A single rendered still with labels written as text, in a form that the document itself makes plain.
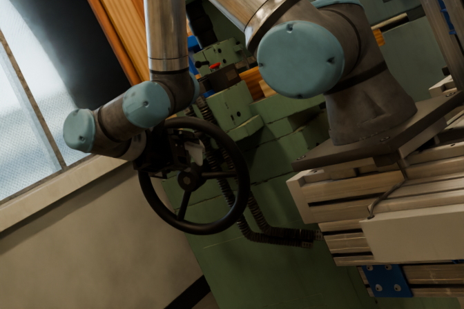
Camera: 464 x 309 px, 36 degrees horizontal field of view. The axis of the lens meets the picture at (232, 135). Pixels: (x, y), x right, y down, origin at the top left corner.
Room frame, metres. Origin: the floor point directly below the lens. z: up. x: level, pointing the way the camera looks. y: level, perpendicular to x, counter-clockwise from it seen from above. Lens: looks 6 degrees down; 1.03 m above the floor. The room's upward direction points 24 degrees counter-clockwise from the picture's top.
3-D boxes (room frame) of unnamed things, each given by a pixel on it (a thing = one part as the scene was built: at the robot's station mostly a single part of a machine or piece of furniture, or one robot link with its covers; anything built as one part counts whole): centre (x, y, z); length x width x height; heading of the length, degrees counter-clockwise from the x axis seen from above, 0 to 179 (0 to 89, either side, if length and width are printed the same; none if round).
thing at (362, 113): (1.19, -0.23, 0.87); 0.15 x 0.15 x 0.10
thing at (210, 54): (1.94, -0.06, 1.03); 0.14 x 0.07 x 0.09; 150
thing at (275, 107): (1.81, -0.03, 0.87); 0.61 x 0.30 x 0.06; 60
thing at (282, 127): (1.87, -0.02, 0.82); 0.40 x 0.21 x 0.04; 60
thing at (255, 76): (1.81, -0.07, 0.93); 0.25 x 0.01 x 0.07; 60
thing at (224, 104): (1.73, 0.01, 0.91); 0.15 x 0.14 x 0.09; 60
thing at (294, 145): (2.03, -0.11, 0.76); 0.57 x 0.45 x 0.09; 150
